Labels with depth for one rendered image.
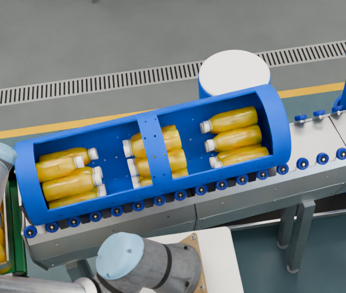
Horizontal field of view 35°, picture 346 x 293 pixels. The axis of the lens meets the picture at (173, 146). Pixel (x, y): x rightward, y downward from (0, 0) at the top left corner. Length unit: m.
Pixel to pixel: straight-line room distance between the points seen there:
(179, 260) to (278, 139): 0.60
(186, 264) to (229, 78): 0.96
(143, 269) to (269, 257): 1.60
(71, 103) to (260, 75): 1.73
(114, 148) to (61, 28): 2.30
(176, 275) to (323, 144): 0.93
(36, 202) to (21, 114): 1.94
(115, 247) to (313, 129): 1.07
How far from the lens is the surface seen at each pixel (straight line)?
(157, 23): 4.05
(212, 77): 2.14
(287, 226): 2.68
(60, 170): 1.77
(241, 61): 2.20
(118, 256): 1.29
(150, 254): 1.32
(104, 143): 1.95
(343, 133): 2.14
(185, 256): 1.39
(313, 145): 2.08
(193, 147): 1.99
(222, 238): 1.58
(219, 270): 1.54
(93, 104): 3.55
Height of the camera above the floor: 2.54
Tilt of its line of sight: 52 degrees down
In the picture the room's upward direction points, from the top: 7 degrees counter-clockwise
